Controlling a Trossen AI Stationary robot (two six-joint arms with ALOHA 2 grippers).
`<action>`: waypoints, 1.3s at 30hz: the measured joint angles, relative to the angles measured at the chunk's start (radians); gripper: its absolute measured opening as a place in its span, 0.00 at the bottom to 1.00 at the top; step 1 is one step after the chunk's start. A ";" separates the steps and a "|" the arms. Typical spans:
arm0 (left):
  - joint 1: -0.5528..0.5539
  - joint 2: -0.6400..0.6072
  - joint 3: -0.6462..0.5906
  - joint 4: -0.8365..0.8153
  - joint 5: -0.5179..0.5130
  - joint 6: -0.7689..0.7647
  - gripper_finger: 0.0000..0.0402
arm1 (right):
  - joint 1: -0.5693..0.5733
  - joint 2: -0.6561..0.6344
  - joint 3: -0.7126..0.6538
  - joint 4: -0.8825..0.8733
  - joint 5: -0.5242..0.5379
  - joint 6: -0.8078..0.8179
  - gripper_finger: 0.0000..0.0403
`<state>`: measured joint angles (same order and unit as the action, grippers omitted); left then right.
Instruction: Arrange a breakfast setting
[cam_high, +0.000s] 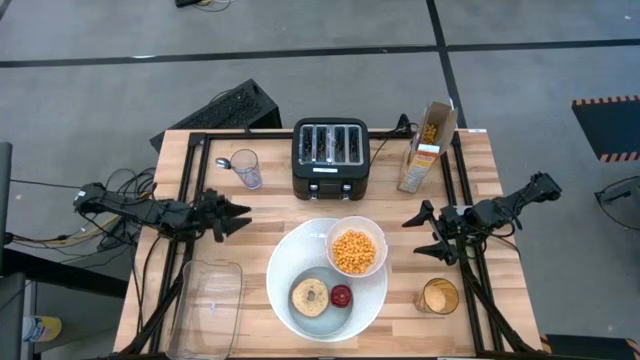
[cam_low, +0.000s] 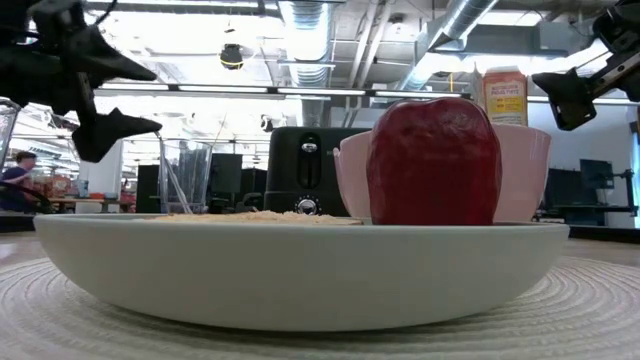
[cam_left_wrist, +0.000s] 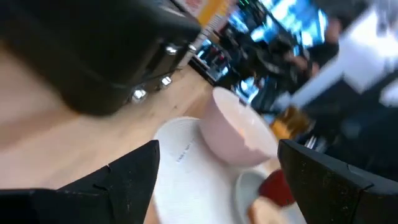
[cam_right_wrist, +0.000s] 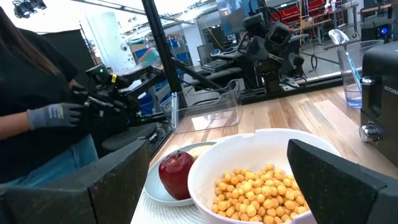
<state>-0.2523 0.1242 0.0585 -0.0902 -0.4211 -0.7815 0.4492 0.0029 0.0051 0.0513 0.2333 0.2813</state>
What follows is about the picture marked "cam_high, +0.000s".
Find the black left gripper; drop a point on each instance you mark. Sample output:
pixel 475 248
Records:
pixel 210 212

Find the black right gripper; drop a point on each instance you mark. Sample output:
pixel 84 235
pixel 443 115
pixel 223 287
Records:
pixel 455 222

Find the cardboard cereal box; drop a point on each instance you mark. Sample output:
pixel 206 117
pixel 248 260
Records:
pixel 417 172

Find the seeded bagel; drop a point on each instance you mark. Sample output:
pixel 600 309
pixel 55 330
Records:
pixel 300 300

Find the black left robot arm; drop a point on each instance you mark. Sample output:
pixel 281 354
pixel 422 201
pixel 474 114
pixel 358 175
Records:
pixel 145 212

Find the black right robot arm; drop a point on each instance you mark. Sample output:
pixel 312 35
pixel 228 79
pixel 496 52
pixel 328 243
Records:
pixel 505 205

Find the clear drinking glass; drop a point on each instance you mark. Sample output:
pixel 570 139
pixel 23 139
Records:
pixel 247 170

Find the white bowl with pink rim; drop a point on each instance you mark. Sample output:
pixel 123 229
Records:
pixel 381 245

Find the metal spoon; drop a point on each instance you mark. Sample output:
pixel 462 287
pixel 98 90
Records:
pixel 221 162

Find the amber glass of juice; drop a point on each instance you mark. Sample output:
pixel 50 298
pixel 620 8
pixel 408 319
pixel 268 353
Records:
pixel 437 297

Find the orange cereal balls pile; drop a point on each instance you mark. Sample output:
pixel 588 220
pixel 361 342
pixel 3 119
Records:
pixel 354 251

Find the clear plastic bin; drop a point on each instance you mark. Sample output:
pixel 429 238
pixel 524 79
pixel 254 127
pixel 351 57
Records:
pixel 205 310

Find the black four-slot toaster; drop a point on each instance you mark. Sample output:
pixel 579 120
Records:
pixel 330 172

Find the black computer tower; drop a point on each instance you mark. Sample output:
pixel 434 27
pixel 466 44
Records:
pixel 230 110

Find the pale blue-grey plate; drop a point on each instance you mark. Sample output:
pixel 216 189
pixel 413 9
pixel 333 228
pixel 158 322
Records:
pixel 320 325

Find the black hazard-striped floor mat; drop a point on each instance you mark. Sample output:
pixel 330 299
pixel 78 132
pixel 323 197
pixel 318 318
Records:
pixel 585 347
pixel 610 127

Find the grey stand base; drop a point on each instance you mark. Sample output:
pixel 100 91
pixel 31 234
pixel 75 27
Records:
pixel 620 190

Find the yellow and white bottle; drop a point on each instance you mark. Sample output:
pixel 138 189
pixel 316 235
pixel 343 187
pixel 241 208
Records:
pixel 45 328

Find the black power adapter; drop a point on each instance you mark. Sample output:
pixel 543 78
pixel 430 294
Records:
pixel 186 2

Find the black aluminium table frame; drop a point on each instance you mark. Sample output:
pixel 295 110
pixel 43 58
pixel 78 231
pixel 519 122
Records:
pixel 250 135

